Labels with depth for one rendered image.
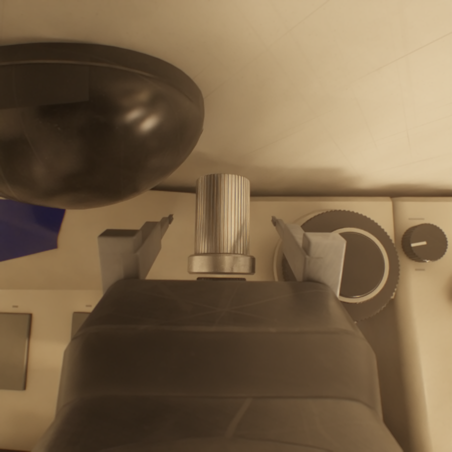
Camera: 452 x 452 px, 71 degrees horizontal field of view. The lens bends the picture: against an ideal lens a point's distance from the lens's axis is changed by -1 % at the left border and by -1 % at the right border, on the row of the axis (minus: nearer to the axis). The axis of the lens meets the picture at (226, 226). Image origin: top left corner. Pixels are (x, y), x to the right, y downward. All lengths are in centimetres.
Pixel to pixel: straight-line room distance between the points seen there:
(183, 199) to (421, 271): 16
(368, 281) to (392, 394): 11
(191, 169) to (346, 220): 9
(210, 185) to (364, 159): 8
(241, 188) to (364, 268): 8
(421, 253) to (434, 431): 11
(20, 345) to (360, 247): 22
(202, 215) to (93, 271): 10
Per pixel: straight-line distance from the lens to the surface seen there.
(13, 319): 26
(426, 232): 23
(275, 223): 15
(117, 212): 21
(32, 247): 23
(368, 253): 18
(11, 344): 27
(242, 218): 15
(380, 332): 27
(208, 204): 15
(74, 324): 24
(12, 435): 28
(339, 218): 20
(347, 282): 18
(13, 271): 25
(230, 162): 17
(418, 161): 19
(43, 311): 26
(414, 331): 24
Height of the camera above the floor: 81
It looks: 8 degrees down
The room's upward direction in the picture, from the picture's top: 179 degrees counter-clockwise
